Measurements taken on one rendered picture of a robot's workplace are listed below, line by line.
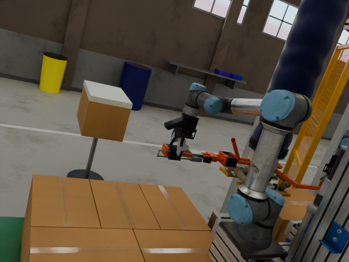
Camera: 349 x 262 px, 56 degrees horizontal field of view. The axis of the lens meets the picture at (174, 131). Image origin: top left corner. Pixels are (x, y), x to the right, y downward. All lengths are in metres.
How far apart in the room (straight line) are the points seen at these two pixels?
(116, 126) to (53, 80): 3.62
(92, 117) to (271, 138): 2.15
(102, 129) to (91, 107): 0.24
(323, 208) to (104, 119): 2.21
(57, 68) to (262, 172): 5.67
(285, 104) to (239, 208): 0.42
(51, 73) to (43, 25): 0.97
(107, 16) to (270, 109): 6.15
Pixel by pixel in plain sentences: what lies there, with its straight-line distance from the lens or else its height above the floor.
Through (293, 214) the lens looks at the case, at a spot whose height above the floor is 0.95.
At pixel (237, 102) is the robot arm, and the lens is 1.53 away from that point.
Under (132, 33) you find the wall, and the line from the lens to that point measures 7.31.
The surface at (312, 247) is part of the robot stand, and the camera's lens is 1.50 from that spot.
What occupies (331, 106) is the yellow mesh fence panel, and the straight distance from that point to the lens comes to 2.86.
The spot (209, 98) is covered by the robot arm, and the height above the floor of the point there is 1.53.
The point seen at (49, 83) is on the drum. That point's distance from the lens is 6.68.
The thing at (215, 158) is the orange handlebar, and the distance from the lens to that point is 1.77.
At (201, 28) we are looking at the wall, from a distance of 7.89.
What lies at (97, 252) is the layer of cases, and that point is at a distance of 1.94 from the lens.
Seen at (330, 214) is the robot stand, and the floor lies 1.29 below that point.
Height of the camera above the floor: 1.76
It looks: 16 degrees down
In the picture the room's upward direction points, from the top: 18 degrees clockwise
